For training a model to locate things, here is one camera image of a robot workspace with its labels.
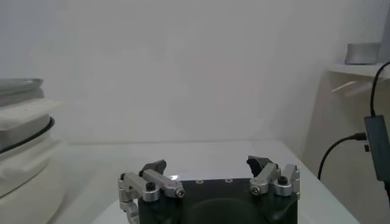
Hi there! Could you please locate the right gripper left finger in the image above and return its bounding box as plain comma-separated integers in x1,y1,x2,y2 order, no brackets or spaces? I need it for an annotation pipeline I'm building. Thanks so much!
117,159,186,224

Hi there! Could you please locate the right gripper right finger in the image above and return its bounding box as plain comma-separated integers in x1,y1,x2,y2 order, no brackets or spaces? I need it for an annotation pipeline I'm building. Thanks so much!
246,155,301,200

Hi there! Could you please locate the perforated steel steamer basket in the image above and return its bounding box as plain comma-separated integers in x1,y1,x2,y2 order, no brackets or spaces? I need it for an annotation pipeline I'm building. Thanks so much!
0,78,66,153

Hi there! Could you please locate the white side desk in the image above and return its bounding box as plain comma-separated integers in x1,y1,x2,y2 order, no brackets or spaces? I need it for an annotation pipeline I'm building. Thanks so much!
301,62,390,224

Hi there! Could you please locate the white electric cooker pot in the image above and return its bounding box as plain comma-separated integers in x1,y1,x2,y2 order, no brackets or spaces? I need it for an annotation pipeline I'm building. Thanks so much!
0,117,68,224

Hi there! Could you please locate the grey cup on shelf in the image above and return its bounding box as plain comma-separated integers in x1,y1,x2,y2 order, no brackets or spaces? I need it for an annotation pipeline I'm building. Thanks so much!
344,42,381,65

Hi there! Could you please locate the grey monitor panel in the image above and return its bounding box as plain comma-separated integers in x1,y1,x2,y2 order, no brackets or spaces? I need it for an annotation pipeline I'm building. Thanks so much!
377,5,390,63

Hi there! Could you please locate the black power adapter with cable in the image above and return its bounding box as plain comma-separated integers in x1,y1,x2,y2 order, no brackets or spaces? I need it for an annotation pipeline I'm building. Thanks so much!
317,60,390,201

